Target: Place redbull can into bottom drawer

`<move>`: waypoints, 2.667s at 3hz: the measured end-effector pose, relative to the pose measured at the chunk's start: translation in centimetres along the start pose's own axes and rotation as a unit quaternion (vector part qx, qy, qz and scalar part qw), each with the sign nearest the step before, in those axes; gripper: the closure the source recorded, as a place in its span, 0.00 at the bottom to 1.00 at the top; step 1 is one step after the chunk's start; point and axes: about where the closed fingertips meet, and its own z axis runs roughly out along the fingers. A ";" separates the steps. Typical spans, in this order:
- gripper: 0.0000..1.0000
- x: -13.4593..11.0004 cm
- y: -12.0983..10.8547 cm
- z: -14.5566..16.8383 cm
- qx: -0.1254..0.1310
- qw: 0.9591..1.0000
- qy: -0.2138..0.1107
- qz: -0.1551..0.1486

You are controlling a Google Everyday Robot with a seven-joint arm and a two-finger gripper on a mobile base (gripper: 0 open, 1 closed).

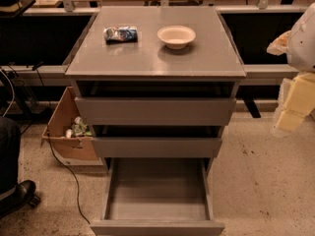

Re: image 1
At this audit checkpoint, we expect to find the crumpled trash in box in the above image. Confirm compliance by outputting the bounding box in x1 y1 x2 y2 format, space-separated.
65 116 92 138

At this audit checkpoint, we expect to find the grey top drawer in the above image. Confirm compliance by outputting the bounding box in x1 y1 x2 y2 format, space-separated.
75 97 236 126

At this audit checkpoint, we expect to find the black floor cable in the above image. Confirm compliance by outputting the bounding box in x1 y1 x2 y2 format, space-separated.
32 66 92 225

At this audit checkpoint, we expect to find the dark trouser leg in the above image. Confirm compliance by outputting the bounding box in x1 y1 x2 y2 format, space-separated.
0 117 21 194

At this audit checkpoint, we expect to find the white paper bowl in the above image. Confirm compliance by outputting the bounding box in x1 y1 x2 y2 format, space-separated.
157 26 196 50

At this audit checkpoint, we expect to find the crushed redbull can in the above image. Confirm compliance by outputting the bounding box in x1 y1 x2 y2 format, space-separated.
103 27 138 43

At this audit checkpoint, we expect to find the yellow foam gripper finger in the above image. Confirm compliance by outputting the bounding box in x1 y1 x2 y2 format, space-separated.
272 73 315 137

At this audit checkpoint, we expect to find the grey middle drawer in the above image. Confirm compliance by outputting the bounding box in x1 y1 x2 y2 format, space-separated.
92 138 222 158

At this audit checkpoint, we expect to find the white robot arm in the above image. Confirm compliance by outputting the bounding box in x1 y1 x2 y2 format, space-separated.
267 4 315 137

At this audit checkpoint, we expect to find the cardboard box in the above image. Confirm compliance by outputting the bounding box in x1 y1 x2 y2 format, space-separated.
41 87 98 163

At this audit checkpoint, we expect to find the grey drawer cabinet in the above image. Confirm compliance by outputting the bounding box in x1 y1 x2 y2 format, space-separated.
64 5 247 169

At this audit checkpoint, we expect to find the grey open bottom drawer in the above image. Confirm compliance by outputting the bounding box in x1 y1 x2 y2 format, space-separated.
91 158 224 236

